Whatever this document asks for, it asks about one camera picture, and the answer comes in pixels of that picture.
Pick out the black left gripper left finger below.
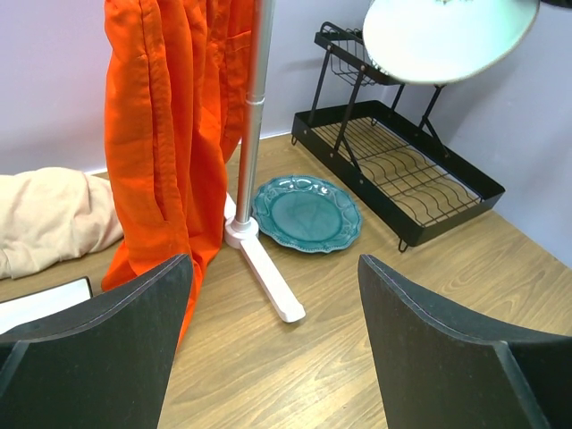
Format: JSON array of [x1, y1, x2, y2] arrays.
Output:
[[1, 254, 193, 428]]

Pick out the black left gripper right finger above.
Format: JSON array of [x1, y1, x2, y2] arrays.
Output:
[[358, 255, 571, 428]]

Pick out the teal scalloped ceramic plate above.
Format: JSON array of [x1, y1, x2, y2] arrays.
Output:
[[251, 174, 363, 254]]

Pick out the floral round plate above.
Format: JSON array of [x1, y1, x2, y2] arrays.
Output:
[[363, 0, 540, 84]]

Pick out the white clothes rack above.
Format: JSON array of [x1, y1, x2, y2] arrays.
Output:
[[224, 1, 306, 324]]

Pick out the beige cloth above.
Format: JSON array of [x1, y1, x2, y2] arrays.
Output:
[[1, 167, 123, 279]]

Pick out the orange shorts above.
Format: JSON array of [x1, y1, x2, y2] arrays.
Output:
[[102, 1, 254, 324]]

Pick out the black wire dish rack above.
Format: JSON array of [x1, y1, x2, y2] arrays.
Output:
[[291, 21, 505, 251]]

